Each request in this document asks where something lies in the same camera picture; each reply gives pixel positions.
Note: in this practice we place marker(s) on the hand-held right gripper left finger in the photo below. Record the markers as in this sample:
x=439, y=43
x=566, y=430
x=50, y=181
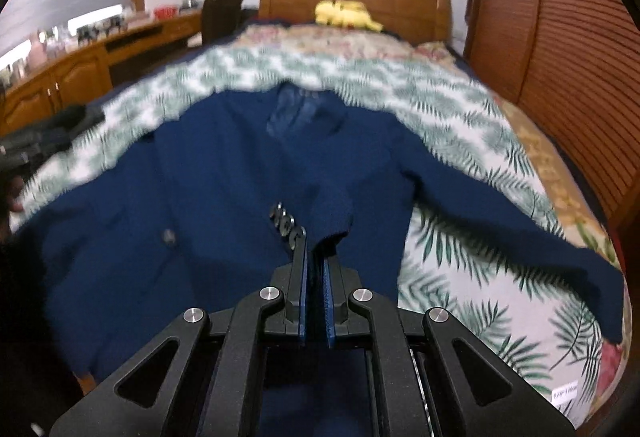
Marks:
x=303, y=312

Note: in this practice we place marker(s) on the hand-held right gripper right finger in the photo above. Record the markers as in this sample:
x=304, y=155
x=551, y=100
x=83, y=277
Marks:
x=330, y=312

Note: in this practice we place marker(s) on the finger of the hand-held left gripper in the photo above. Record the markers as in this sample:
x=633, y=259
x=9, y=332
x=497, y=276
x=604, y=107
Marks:
x=77, y=119

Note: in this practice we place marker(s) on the navy blue jacket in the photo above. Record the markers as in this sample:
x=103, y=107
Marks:
x=235, y=177

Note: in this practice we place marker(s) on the person's left hand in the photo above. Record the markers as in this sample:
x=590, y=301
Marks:
x=12, y=202

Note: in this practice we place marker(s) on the wooden sideboard cabinet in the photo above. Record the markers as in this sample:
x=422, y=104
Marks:
x=75, y=72

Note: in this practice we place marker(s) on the pink bottle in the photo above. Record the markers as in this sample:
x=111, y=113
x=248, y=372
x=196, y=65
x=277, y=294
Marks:
x=38, y=49

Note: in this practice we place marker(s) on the red box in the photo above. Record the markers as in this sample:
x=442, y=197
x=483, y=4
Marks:
x=165, y=12

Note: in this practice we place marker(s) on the metal pot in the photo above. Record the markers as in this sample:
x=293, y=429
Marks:
x=190, y=3

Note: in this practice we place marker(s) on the black chair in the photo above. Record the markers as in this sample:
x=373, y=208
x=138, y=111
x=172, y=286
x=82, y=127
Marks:
x=222, y=19

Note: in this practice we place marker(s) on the leaf print blanket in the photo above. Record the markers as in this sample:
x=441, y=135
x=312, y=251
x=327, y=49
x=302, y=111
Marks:
x=450, y=117

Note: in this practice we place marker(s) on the floral quilt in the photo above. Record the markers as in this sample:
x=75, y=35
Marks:
x=350, y=44

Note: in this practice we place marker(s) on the yellow plush toy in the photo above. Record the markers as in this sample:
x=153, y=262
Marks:
x=345, y=14

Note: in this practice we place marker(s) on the wooden louvered wardrobe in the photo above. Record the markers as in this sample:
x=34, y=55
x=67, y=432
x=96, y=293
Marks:
x=565, y=27

